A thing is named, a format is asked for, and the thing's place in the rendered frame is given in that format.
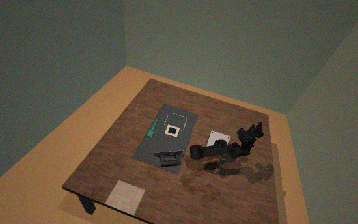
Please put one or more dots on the dark grey mat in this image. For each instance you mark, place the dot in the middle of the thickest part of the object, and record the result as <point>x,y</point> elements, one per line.
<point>160,142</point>

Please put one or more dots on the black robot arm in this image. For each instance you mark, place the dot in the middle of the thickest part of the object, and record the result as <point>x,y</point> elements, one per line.
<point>220,147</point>

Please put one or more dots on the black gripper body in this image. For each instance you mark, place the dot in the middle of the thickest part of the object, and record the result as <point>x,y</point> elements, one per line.
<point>248,143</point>

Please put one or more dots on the green flat trowel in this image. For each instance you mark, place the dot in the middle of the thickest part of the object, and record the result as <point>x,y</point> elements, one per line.
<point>150,133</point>

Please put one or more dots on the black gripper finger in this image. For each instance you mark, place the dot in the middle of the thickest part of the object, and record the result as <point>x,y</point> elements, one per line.
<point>250,132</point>
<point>258,128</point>

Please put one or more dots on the beige square tile with dark centre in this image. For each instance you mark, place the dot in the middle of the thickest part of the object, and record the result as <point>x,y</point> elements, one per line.
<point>172,131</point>

